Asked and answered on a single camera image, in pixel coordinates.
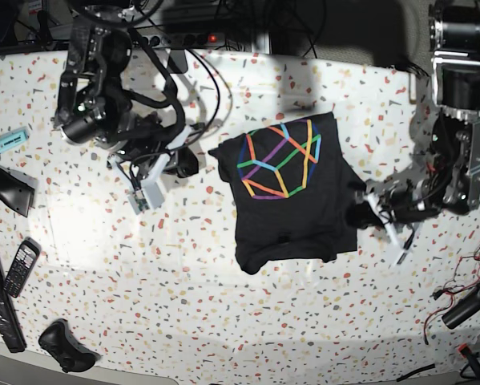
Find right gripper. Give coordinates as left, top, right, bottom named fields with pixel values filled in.
left=99, top=111, right=194, bottom=213

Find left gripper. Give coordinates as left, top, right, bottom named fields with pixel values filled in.
left=365, top=178, right=448, bottom=267

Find black T-shirt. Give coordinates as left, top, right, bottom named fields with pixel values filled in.
left=208, top=112, right=363, bottom=275

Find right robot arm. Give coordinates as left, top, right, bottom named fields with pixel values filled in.
left=54, top=1, right=199, bottom=213

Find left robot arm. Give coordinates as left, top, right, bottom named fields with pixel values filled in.
left=360, top=1, right=480, bottom=265

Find black cylindrical tool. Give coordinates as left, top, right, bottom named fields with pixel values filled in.
left=442, top=282, right=480, bottom=330

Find red black clamp right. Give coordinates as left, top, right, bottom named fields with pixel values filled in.
left=458, top=344, right=480, bottom=382

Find thin black stick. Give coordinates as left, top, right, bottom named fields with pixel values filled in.
left=396, top=363, right=436, bottom=383

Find light blue highlighter marker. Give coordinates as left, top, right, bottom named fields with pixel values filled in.
left=0, top=128, right=29, bottom=155

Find black remote control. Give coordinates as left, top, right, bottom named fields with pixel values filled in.
left=4, top=237, right=41, bottom=298

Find black game controller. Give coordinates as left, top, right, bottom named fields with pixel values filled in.
left=38, top=318, right=100, bottom=373

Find long black bar in plastic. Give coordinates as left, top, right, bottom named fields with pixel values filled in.
left=0, top=223, right=27, bottom=354

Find red and black wires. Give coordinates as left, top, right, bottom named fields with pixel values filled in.
left=423, top=240, right=480, bottom=346

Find power strip with red switch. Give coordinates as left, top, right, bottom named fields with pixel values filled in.
left=143, top=32, right=226, bottom=49

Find black handheld device with handle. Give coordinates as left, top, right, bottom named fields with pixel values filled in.
left=0, top=168, right=35, bottom=217

